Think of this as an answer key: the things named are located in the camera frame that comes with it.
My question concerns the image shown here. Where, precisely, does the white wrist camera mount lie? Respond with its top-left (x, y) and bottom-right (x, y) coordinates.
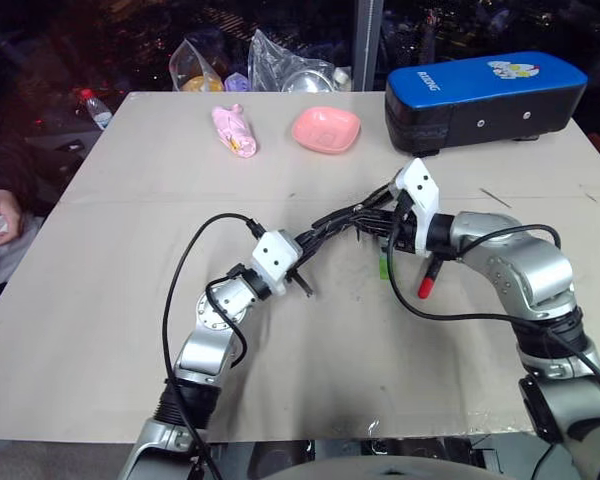
top-left (251, 228), bottom-right (302, 297)
top-left (396, 157), bottom-right (442, 259)

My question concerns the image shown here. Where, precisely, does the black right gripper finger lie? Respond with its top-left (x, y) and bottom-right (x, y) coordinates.
top-left (344, 179), bottom-right (401, 211)
top-left (353, 210), bottom-right (397, 242)

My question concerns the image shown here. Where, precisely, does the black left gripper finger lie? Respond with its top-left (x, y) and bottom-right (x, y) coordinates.
top-left (290, 269), bottom-right (314, 299)
top-left (302, 213), bottom-right (362, 254)

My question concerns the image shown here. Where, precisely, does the person's bare hand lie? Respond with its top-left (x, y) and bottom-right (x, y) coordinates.
top-left (0, 188), bottom-right (24, 250)

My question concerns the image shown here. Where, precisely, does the grey metal post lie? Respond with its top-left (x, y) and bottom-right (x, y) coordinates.
top-left (352, 0), bottom-right (386, 93)

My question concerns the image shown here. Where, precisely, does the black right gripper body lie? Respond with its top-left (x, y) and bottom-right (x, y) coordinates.
top-left (387, 192), bottom-right (420, 254)

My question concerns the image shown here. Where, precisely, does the white cloth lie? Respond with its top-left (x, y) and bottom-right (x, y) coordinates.
top-left (0, 214), bottom-right (47, 290)

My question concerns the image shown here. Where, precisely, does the plastic water bottle red cap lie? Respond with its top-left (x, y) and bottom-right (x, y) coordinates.
top-left (77, 88), bottom-right (115, 132)

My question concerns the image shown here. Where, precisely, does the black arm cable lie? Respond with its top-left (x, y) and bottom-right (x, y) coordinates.
top-left (160, 213), bottom-right (267, 480)
top-left (385, 198), bottom-right (600, 419)

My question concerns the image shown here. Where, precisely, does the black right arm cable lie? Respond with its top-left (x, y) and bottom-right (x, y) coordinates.
top-left (385, 198), bottom-right (600, 419)

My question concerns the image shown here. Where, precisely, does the green highlighter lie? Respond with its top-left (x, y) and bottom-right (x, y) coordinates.
top-left (376, 238), bottom-right (390, 281)

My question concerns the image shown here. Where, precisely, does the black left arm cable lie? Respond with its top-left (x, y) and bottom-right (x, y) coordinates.
top-left (160, 213), bottom-right (267, 480)

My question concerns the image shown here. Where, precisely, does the purple object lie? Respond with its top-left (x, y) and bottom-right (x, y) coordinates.
top-left (223, 71), bottom-right (254, 93)

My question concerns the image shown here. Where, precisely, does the pink folded cloth bundle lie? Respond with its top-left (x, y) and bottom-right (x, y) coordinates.
top-left (210, 103), bottom-right (260, 160)

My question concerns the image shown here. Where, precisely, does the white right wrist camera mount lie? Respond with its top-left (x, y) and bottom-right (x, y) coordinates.
top-left (396, 157), bottom-right (442, 259)

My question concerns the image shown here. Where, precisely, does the blue and black boxing pad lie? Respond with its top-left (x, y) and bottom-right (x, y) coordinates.
top-left (383, 49), bottom-right (591, 156)

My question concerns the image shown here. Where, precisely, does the pink plastic bowl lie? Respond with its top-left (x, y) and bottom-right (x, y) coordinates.
top-left (290, 106), bottom-right (363, 156)

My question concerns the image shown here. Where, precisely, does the red marker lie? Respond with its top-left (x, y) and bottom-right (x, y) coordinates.
top-left (416, 251), bottom-right (444, 301)

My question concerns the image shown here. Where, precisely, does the clear crumpled plastic bag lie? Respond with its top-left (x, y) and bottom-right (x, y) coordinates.
top-left (247, 28), bottom-right (354, 95)

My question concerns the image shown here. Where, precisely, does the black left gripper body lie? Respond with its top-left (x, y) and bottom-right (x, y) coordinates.
top-left (288, 235), bottom-right (317, 282)

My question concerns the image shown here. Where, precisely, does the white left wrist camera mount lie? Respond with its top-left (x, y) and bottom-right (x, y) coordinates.
top-left (251, 228), bottom-right (302, 297)

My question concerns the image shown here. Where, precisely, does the clear bag with yellow contents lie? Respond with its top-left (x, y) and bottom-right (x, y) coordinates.
top-left (168, 33), bottom-right (227, 94)

